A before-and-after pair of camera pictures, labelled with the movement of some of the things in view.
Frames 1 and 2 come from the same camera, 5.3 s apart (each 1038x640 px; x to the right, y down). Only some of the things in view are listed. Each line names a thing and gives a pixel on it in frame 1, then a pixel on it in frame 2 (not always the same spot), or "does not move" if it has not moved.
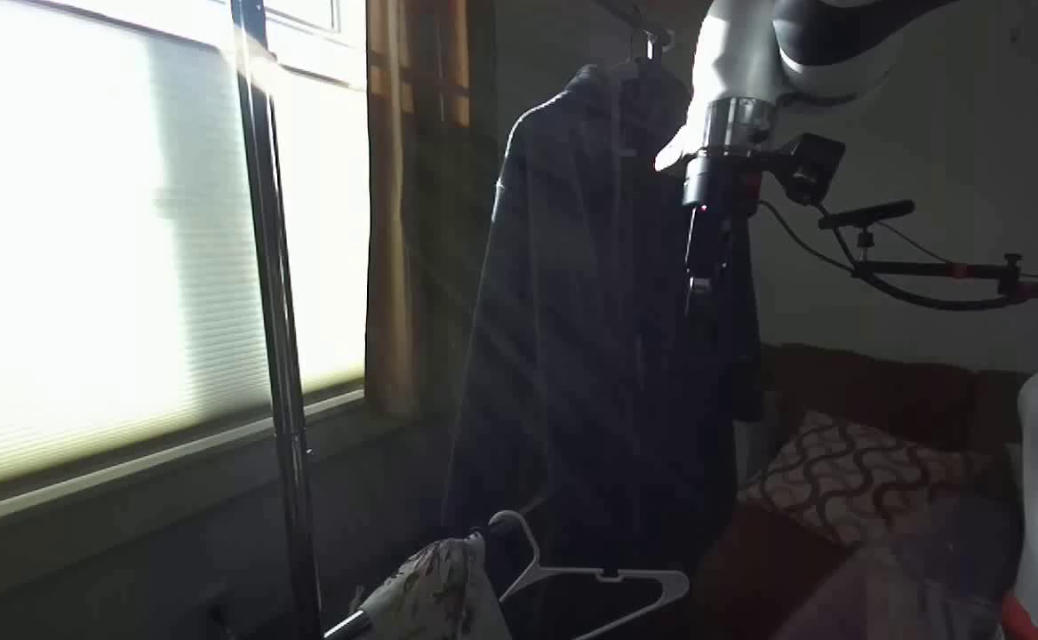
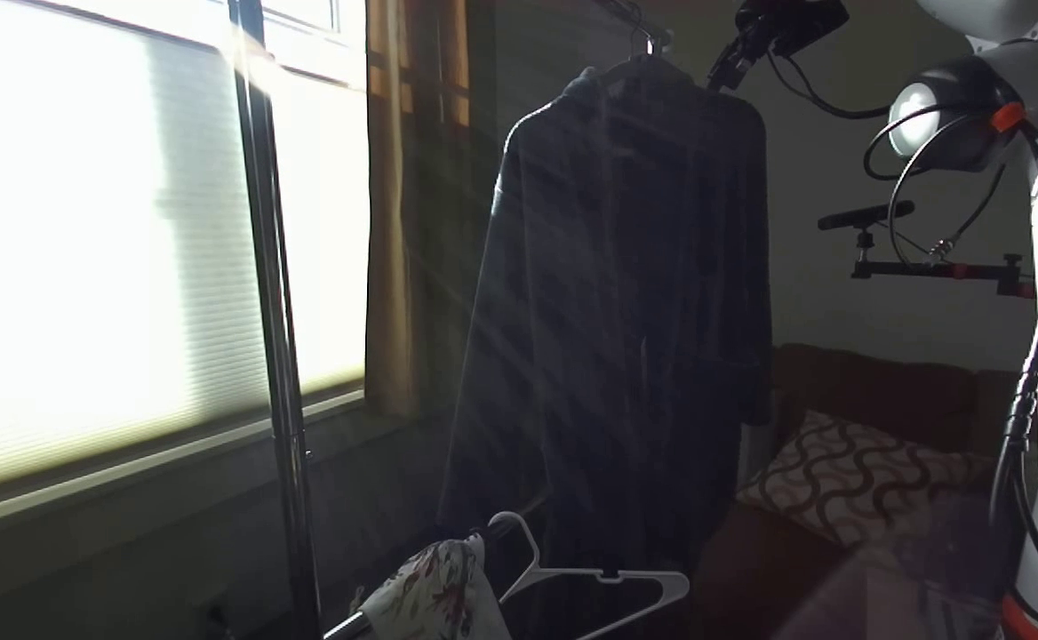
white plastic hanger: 587,569 does not move
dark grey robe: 599,409 does not move
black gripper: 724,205 → 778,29
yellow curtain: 420,205 does not move
